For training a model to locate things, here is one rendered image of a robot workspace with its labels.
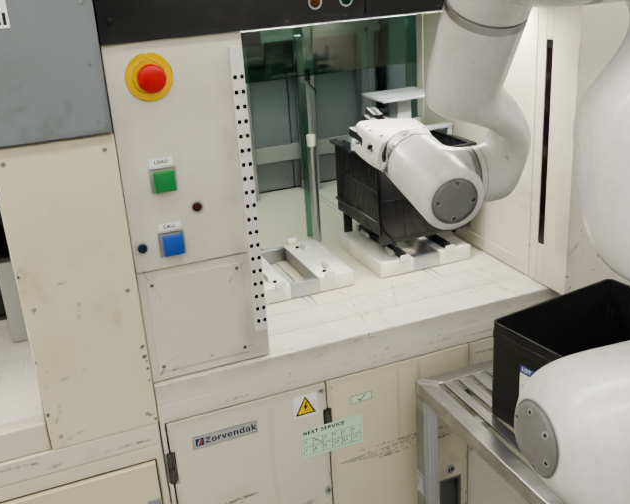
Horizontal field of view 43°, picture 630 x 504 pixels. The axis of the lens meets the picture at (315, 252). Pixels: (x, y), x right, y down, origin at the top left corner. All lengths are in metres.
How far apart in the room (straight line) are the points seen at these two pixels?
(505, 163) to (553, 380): 0.42
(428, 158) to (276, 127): 1.21
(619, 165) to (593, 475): 0.24
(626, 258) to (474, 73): 0.30
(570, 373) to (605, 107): 0.21
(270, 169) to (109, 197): 1.08
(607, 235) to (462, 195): 0.35
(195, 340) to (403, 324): 0.38
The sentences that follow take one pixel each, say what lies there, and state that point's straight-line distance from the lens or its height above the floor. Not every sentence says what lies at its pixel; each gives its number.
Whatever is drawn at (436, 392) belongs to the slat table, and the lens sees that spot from 1.43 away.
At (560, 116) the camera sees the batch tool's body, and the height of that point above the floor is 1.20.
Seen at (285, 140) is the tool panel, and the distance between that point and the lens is 2.21.
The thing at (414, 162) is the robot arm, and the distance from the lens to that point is 1.03.
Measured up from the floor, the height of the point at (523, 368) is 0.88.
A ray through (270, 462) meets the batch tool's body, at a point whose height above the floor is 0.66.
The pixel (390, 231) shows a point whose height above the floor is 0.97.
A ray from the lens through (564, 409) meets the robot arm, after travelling 0.66.
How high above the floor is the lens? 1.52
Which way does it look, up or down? 21 degrees down
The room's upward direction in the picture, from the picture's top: 4 degrees counter-clockwise
